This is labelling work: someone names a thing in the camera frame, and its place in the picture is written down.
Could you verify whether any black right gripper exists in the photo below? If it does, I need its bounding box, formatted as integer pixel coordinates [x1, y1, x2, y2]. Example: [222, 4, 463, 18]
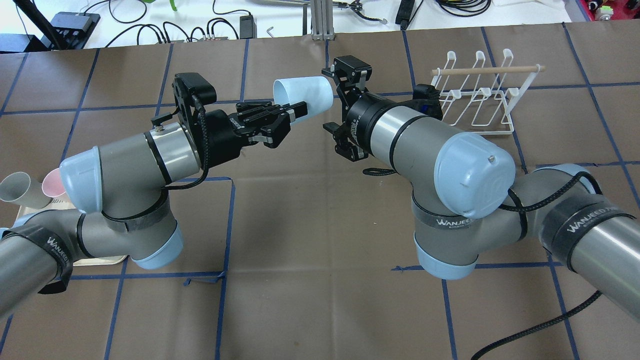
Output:
[321, 55, 387, 162]

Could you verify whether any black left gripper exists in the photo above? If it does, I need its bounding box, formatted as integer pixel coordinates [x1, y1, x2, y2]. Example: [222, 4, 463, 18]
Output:
[199, 101, 308, 168]

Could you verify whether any light blue cup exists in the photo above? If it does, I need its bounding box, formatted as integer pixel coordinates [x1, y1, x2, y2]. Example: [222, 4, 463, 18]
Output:
[273, 76, 334, 123]

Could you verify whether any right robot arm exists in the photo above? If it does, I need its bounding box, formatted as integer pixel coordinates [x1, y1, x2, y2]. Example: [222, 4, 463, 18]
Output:
[322, 55, 640, 318]

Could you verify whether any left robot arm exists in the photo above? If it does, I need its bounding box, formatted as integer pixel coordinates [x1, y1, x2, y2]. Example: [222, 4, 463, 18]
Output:
[1, 96, 307, 319]

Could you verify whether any pink cup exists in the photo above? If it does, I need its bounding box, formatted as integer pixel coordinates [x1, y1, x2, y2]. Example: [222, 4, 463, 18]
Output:
[41, 167, 69, 201]

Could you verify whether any grey cup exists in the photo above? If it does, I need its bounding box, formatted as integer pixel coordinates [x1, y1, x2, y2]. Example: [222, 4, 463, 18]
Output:
[0, 171, 53, 209]

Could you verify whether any metal reacher grabber tool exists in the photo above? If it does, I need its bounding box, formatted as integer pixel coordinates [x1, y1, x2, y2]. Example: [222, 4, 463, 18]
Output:
[332, 0, 388, 25]

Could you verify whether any black power adapter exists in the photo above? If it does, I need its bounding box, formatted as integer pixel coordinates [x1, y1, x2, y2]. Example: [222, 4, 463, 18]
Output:
[238, 14, 258, 39]

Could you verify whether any aluminium frame post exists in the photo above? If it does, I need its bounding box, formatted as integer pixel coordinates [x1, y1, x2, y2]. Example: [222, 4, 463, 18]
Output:
[310, 0, 335, 41]

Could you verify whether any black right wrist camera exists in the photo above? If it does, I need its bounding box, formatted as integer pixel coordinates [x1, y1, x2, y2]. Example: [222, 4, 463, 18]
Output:
[410, 83, 444, 121]

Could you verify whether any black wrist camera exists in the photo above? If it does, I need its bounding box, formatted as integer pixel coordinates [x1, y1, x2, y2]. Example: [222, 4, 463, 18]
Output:
[410, 83, 444, 121]
[151, 72, 218, 130]

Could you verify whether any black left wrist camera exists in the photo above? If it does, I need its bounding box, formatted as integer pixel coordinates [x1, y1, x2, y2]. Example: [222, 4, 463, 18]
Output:
[151, 72, 218, 130]

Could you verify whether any white wire cup rack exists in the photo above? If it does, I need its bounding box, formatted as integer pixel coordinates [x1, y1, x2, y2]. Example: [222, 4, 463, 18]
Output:
[430, 48, 547, 136]

